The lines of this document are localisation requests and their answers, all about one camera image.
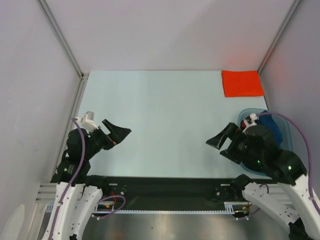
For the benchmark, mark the aluminium rail front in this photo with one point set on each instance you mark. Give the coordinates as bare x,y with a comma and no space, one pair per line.
49,192

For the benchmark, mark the red t shirt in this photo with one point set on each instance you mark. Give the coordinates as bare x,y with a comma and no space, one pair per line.
243,125

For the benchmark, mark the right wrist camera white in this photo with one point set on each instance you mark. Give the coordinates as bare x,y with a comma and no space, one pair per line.
251,120

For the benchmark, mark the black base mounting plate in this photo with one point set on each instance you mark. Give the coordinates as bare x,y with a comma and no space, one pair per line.
174,194

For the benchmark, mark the right aluminium corner post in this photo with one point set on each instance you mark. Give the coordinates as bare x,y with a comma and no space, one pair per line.
292,11

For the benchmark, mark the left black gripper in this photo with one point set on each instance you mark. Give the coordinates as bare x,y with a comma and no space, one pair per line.
116,135

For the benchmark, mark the blue t shirt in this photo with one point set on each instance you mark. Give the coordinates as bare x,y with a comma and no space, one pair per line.
268,121

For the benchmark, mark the aluminium corner post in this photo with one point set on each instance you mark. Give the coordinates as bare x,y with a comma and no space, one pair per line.
292,11
52,22

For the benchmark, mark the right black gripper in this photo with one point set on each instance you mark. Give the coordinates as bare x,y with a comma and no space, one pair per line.
232,144

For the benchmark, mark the white slotted cable duct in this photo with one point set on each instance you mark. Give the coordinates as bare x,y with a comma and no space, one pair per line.
228,208

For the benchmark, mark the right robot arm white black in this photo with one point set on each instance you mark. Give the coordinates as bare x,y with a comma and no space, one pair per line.
256,144

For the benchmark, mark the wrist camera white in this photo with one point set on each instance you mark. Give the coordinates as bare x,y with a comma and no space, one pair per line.
251,120
87,122

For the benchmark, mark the clear blue plastic bin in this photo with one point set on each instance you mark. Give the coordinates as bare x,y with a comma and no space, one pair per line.
281,122

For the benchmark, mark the left aluminium corner post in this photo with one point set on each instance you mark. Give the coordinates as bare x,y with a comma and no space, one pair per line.
52,22

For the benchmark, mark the folded orange t shirt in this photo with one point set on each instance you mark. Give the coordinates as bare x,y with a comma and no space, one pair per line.
241,84

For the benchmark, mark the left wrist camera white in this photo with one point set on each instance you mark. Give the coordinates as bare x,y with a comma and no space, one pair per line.
87,122

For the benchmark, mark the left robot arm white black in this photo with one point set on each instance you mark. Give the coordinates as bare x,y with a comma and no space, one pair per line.
69,218

